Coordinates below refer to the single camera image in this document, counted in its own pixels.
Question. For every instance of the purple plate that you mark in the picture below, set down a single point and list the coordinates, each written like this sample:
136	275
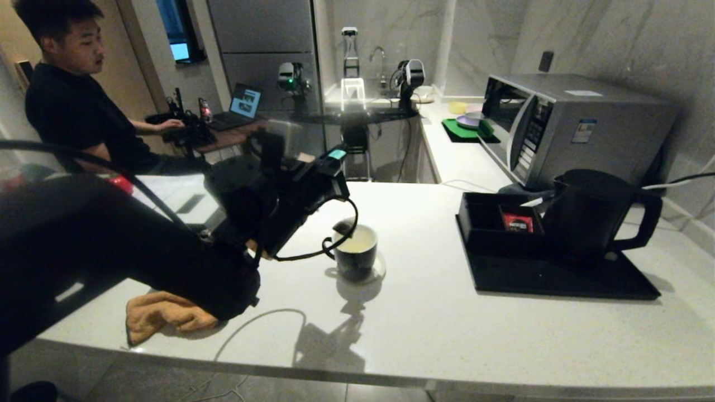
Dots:
461	121

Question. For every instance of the black table pedestal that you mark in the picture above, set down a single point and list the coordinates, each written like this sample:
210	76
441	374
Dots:
356	139

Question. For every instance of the yellow bowl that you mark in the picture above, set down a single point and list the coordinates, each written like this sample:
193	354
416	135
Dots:
457	108

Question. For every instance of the black round tabletop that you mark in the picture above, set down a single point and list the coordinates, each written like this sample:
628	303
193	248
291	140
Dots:
368	116

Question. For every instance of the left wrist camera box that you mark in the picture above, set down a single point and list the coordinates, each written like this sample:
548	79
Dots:
282	139

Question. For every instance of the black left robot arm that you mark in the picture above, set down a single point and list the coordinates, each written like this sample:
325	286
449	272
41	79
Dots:
84	240

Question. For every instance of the black electric kettle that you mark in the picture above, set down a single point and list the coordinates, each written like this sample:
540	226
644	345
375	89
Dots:
586	218

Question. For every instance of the black teleoperation rig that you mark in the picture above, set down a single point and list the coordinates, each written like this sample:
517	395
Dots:
190	131

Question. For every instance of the black compartment organizer box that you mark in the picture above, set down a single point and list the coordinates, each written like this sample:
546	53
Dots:
480	234

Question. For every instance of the black mug white inside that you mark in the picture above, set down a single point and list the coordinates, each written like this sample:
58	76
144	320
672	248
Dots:
354	262

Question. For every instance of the silver microwave oven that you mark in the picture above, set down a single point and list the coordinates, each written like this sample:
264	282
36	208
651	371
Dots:
603	139

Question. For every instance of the small grey bowl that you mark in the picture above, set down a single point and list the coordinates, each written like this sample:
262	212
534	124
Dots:
476	116

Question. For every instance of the chrome faucet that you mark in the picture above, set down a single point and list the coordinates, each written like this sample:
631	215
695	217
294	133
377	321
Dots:
383	72

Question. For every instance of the black background robot arm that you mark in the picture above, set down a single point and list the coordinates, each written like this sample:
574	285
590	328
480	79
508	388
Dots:
412	72

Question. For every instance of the orange cloth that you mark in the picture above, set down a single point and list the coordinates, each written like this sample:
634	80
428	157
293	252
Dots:
162	315

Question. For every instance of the pink bowl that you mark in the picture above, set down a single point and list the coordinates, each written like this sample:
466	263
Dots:
475	108

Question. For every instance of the man in black shirt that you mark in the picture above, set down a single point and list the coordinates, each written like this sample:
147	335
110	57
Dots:
72	111

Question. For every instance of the grey refrigerator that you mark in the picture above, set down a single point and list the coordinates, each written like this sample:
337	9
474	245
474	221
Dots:
262	28

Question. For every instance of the dark wall socket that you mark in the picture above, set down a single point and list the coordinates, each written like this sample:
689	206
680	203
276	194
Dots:
547	61

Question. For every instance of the red tomato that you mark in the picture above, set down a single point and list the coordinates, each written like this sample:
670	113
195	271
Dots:
120	181

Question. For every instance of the beige round plate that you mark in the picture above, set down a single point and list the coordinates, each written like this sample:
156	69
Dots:
429	101

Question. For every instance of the black device green light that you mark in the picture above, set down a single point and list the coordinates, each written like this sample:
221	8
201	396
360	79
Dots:
287	74

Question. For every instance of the black tissue box white lid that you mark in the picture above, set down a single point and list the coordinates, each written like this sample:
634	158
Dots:
192	191

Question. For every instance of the blue lit monitor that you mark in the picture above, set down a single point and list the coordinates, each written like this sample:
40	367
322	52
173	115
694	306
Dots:
180	50

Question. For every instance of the green mat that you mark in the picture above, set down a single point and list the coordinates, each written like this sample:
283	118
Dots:
455	131

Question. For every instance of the white glowing frame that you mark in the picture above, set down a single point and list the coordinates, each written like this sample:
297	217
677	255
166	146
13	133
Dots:
353	81

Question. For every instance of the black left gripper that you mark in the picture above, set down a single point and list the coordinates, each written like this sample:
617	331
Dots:
262	206

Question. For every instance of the black serving tray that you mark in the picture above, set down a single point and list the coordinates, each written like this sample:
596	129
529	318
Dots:
558	279

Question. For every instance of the white base cabinet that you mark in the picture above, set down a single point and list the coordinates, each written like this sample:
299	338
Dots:
427	162

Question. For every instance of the red tea packet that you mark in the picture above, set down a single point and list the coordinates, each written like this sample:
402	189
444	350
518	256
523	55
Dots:
518	223

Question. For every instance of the open laptop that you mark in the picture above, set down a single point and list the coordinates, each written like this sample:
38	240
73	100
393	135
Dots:
246	101

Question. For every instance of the small wooden table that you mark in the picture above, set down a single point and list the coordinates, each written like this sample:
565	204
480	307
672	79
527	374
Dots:
240	134

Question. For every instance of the white sachet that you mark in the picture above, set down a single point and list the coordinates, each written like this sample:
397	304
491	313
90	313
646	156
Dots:
530	202

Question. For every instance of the grey background robot arm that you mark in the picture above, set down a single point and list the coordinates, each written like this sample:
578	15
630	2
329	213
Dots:
350	56

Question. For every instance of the small white cup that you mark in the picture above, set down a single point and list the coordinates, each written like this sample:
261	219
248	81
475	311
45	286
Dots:
427	92

